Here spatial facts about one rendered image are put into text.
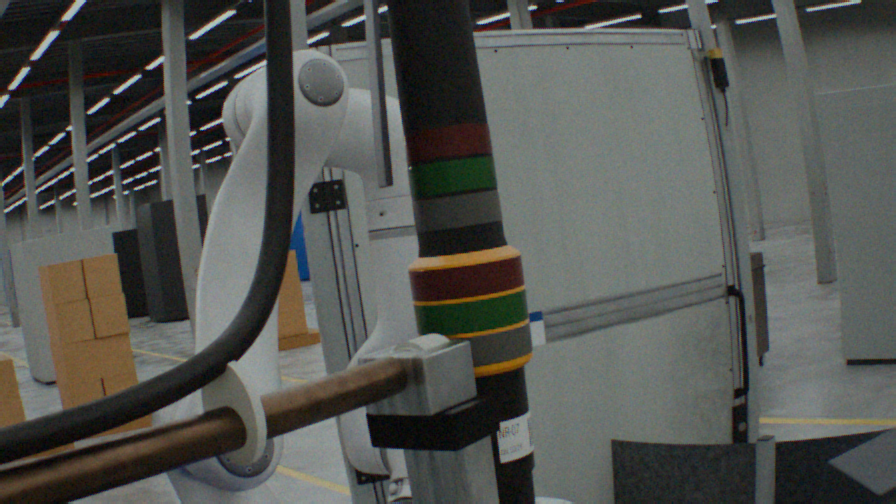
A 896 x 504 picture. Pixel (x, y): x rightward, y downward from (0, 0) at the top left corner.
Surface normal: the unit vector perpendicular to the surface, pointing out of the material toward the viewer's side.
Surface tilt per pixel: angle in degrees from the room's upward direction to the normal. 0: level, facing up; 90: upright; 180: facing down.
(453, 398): 90
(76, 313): 90
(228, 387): 90
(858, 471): 15
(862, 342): 90
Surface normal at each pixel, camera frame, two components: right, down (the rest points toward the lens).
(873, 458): -0.04, -0.95
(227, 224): -0.30, -0.24
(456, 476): -0.56, 0.12
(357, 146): -0.26, 0.22
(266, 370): 0.77, -0.42
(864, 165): -0.78, 0.15
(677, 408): 0.35, 0.00
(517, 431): 0.60, -0.04
